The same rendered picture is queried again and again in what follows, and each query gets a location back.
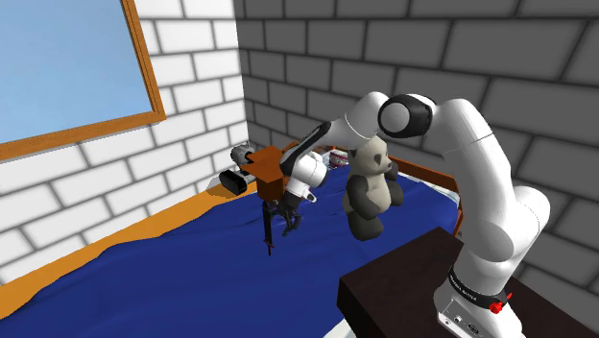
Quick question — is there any window with orange frame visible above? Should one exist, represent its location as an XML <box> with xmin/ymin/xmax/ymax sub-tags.
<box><xmin>0</xmin><ymin>0</ymin><xmax>168</xmax><ymax>163</ymax></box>

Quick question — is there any thin black stick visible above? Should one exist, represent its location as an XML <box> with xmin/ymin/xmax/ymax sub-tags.
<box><xmin>262</xmin><ymin>200</ymin><xmax>276</xmax><ymax>257</ymax></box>

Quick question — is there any panda plush toy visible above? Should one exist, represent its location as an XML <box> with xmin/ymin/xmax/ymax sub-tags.
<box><xmin>342</xmin><ymin>135</ymin><xmax>405</xmax><ymax>243</ymax></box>

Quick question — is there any bed with blue cover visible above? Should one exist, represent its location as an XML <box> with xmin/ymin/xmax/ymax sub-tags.
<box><xmin>0</xmin><ymin>140</ymin><xmax>466</xmax><ymax>338</ymax></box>

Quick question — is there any brown wooden box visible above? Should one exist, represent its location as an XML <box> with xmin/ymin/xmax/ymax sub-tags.
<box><xmin>246</xmin><ymin>145</ymin><xmax>287</xmax><ymax>203</ymax></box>

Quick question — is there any dark brown robot stand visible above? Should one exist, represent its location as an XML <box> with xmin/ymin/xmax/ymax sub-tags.
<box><xmin>336</xmin><ymin>227</ymin><xmax>599</xmax><ymax>338</ymax></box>

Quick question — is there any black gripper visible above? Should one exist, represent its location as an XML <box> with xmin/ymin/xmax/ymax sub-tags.
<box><xmin>278</xmin><ymin>192</ymin><xmax>302</xmax><ymax>237</ymax></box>

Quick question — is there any black rounded object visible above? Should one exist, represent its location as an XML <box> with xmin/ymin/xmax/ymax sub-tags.
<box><xmin>218</xmin><ymin>168</ymin><xmax>252</xmax><ymax>197</ymax></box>

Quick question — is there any red and white box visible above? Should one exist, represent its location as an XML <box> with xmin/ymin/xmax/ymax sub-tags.
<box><xmin>328</xmin><ymin>148</ymin><xmax>350</xmax><ymax>171</ymax></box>

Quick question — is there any grey round object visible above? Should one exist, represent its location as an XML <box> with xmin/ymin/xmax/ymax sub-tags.
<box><xmin>229</xmin><ymin>143</ymin><xmax>256</xmax><ymax>166</ymax></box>

